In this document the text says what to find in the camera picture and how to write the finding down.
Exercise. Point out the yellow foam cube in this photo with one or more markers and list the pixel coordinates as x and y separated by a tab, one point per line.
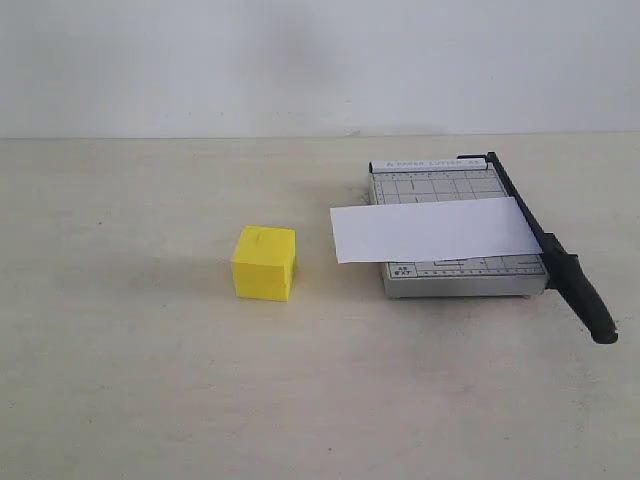
264	262

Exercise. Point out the white paper sheet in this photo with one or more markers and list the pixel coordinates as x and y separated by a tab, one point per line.
433	231

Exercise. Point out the black cutter blade arm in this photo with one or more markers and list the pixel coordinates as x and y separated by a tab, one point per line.
565	272

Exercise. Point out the grey metal paper cutter base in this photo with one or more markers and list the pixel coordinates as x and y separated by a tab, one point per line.
466	178

